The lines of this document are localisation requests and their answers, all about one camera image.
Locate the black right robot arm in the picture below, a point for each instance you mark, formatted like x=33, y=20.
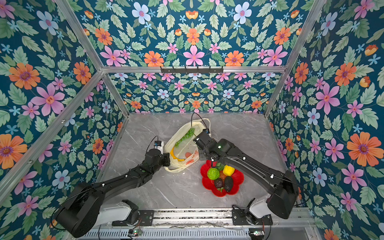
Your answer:
x=282, y=188

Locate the aluminium frame corner post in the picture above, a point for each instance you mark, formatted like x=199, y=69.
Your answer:
x=306, y=29
x=78, y=30

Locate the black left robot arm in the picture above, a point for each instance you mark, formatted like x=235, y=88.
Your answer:
x=78, y=214

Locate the aluminium frame crossbar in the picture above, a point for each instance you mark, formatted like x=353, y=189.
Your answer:
x=12, y=178
x=127, y=69

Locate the green fake lime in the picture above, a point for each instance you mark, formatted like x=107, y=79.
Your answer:
x=220, y=166

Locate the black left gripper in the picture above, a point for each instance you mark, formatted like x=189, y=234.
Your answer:
x=166, y=156

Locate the dark brown fake fruit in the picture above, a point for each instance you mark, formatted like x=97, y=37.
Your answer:
x=218, y=183

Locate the light green fake fruit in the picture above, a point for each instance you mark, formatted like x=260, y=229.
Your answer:
x=213, y=174

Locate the yellow fake lemon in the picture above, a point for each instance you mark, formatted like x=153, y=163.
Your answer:
x=228, y=171

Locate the aluminium frame back crossbar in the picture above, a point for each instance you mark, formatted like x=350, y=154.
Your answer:
x=127, y=69

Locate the dark avocado fake fruit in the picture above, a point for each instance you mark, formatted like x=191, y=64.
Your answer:
x=228, y=184

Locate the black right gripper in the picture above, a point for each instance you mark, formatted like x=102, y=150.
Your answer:
x=201, y=156

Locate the red fake strawberry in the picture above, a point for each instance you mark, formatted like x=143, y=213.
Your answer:
x=188, y=154

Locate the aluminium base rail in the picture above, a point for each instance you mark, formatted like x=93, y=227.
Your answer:
x=208, y=224

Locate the green fake grape bunch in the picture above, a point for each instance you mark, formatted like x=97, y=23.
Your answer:
x=188, y=135

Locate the aluminium frame left crossbar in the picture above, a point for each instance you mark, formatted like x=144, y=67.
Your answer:
x=12, y=178

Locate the aluminium frame corner post left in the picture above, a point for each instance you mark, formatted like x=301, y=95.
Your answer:
x=78, y=30

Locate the black hook rack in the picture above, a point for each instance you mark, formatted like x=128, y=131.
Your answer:
x=188, y=70

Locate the aluminium frame corner post right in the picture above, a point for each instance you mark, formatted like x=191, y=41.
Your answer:
x=306, y=29

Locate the orange yellow fake banana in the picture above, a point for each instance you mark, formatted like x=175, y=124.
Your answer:
x=178, y=154

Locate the yellow printed plastic bag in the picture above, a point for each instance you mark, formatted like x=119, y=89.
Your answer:
x=187, y=146

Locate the red flower-shaped plate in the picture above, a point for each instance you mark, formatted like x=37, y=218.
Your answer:
x=208, y=184

